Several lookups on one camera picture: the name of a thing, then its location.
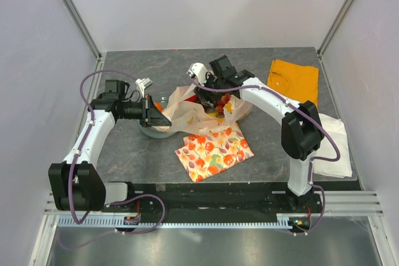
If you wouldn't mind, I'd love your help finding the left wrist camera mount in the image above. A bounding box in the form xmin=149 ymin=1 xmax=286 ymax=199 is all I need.
xmin=135 ymin=78 xmax=153 ymax=98

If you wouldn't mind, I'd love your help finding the aluminium frame post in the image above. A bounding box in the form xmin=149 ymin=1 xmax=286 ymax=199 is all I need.
xmin=62 ymin=0 xmax=102 ymax=60
xmin=317 ymin=0 xmax=356 ymax=58

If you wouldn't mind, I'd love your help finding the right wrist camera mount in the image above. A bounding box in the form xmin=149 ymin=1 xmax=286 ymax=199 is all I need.
xmin=187 ymin=62 xmax=208 ymax=86

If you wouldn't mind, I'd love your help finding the left aluminium frame post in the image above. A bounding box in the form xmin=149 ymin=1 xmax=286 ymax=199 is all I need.
xmin=62 ymin=0 xmax=102 ymax=60

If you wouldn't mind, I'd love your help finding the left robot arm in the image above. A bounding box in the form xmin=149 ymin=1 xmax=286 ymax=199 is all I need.
xmin=48 ymin=78 xmax=171 ymax=212

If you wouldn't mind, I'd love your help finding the orange folded cloth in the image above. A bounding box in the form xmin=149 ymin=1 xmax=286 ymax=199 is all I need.
xmin=267 ymin=59 xmax=319 ymax=106

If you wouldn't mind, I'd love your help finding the fake red apple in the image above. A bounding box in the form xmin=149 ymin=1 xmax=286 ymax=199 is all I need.
xmin=216 ymin=93 xmax=231 ymax=114

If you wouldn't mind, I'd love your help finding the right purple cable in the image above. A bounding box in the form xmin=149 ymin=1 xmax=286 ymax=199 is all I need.
xmin=190 ymin=77 xmax=340 ymax=237

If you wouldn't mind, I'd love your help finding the floral folded cloth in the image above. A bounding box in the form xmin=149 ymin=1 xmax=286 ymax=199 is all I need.
xmin=175 ymin=123 xmax=254 ymax=183

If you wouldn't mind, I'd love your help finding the banana print plastic bag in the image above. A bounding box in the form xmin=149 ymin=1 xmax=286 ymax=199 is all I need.
xmin=155 ymin=85 xmax=253 ymax=135

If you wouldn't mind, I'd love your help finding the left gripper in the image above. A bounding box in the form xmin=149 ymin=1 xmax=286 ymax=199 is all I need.
xmin=118 ymin=94 xmax=171 ymax=128

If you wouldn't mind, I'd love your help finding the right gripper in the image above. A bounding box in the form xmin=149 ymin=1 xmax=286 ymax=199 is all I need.
xmin=193 ymin=70 xmax=224 ymax=108

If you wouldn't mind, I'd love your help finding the fake orange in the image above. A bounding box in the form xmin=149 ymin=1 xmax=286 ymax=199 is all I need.
xmin=154 ymin=102 xmax=163 ymax=112

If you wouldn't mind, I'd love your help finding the white slotted cable duct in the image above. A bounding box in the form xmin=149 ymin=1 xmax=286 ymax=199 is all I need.
xmin=57 ymin=216 xmax=300 ymax=229

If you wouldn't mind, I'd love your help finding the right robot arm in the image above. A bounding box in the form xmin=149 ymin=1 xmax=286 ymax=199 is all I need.
xmin=187 ymin=55 xmax=324 ymax=212

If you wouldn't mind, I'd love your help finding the right aluminium frame post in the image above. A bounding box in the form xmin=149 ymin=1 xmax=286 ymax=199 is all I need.
xmin=317 ymin=0 xmax=356 ymax=58

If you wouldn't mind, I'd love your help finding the white folded cloth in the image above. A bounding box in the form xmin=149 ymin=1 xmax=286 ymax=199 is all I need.
xmin=311 ymin=112 xmax=353 ymax=179

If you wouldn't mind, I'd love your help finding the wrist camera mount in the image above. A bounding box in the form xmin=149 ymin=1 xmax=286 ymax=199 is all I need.
xmin=135 ymin=78 xmax=153 ymax=98
xmin=187 ymin=62 xmax=208 ymax=86

